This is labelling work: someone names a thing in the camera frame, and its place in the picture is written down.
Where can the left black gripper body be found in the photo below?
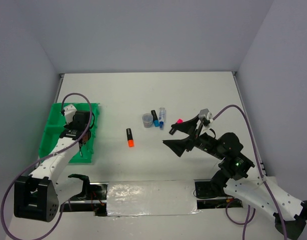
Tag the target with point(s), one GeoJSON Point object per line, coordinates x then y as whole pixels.
{"type": "Point", "coordinates": [89, 134]}

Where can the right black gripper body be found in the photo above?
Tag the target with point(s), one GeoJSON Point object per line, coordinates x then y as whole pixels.
{"type": "Point", "coordinates": [204, 142]}

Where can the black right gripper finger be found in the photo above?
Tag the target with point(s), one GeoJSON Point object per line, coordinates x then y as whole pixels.
{"type": "Point", "coordinates": [186, 127]}
{"type": "Point", "coordinates": [178, 146]}

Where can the pink-capped black highlighter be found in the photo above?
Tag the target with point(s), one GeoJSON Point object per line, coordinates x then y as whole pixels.
{"type": "Point", "coordinates": [179, 121]}

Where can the clear glue bottle blue cap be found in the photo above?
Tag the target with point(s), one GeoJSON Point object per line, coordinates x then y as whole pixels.
{"type": "Point", "coordinates": [161, 118]}

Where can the blue-capped black highlighter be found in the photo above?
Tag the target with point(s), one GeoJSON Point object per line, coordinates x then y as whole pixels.
{"type": "Point", "coordinates": [155, 118]}

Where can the clear jar of paperclips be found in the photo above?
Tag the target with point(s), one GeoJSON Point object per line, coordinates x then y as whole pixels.
{"type": "Point", "coordinates": [147, 120]}

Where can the orange-capped black highlighter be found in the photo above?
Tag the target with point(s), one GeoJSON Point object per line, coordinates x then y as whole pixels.
{"type": "Point", "coordinates": [130, 139]}

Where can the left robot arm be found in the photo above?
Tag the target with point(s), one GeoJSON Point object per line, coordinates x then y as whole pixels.
{"type": "Point", "coordinates": [38, 196]}

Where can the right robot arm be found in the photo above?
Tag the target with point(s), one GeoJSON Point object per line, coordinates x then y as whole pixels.
{"type": "Point", "coordinates": [238, 177]}

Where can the green four-compartment plastic bin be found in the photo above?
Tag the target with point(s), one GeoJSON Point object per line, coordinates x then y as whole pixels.
{"type": "Point", "coordinates": [55, 126]}

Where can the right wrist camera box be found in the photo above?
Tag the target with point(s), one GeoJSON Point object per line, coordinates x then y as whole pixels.
{"type": "Point", "coordinates": [205, 117]}

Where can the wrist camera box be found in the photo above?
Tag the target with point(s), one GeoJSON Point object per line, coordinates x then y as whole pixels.
{"type": "Point", "coordinates": [68, 112]}
{"type": "Point", "coordinates": [205, 117]}

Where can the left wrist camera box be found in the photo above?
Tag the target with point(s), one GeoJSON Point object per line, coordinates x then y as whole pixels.
{"type": "Point", "coordinates": [68, 112]}

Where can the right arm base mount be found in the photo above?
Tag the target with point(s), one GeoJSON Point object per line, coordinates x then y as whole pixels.
{"type": "Point", "coordinates": [206, 198]}

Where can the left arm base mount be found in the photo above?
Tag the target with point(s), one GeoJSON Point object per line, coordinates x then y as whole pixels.
{"type": "Point", "coordinates": [78, 194]}

